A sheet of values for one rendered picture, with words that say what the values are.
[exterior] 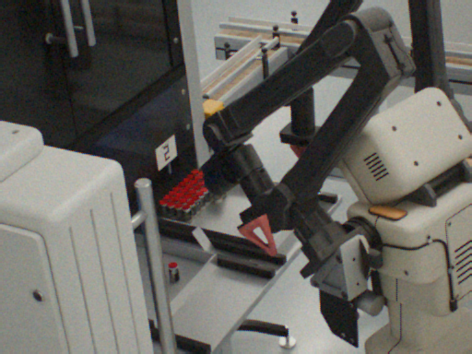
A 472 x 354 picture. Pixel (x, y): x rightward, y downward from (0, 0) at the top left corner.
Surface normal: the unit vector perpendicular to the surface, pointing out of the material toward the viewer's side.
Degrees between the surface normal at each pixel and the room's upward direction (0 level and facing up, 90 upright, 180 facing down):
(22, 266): 90
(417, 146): 48
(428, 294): 90
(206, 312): 0
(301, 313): 0
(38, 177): 0
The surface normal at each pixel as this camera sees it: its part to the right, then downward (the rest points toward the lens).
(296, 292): -0.09, -0.86
